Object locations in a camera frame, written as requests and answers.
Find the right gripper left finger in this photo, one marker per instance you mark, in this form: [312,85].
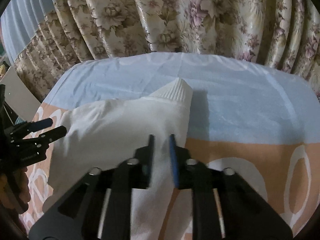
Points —
[98,206]

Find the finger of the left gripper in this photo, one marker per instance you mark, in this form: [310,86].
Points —
[50,136]
[25,128]

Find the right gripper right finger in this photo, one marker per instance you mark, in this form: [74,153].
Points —
[224,205]

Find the white knit sweater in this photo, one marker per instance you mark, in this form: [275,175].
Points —
[105,133]

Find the person's left hand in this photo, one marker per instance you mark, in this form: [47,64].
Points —
[15,193]

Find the blue and floral curtain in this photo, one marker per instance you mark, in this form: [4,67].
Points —
[44,38]

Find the white board leaning on wall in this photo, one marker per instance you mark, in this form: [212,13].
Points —
[18,96]

